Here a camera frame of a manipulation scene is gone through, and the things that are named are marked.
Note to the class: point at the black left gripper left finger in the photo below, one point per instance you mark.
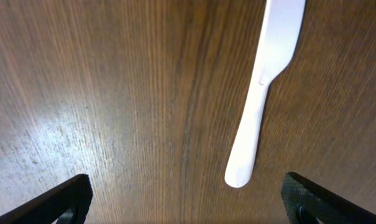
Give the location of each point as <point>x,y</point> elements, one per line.
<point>68,202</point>

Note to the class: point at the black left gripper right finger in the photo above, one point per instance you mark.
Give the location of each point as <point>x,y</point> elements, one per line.
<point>308,202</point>

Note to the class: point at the pink plastic knife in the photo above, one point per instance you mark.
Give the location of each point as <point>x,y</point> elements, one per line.
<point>277,43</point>

